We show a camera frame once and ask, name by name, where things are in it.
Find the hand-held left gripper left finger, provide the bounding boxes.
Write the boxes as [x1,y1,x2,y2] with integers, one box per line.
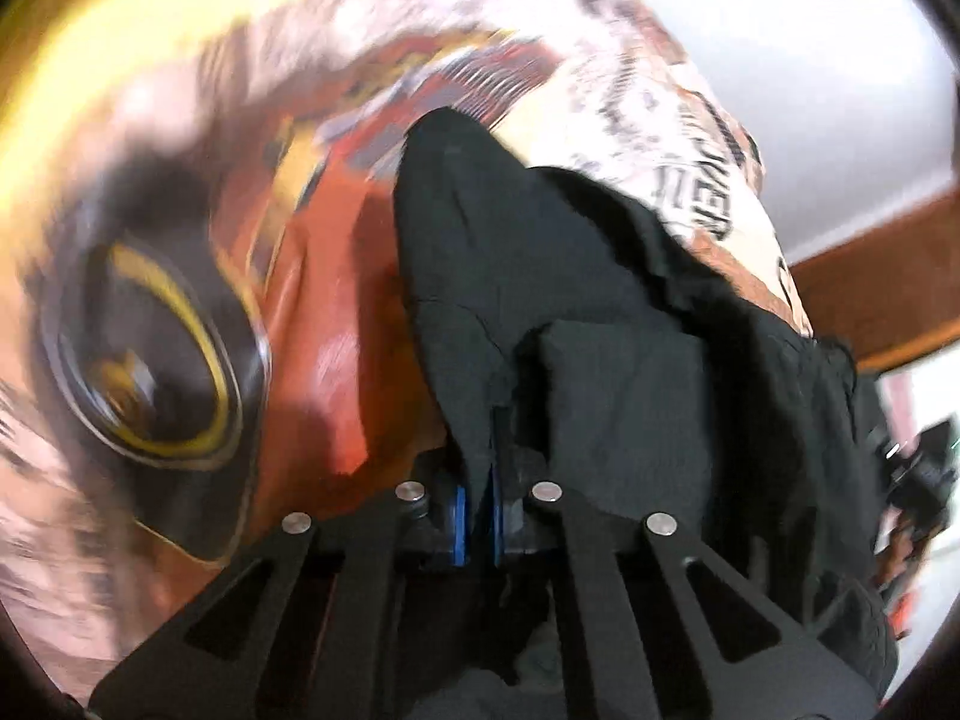
[90,457,475,720]

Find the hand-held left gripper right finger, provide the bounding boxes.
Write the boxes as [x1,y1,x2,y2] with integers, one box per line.
[489,405,886,720]

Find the black zip hoodie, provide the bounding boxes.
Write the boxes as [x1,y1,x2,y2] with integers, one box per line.
[394,106,901,720]

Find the printed blanket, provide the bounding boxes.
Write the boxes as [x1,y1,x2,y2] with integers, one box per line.
[0,0,818,691]

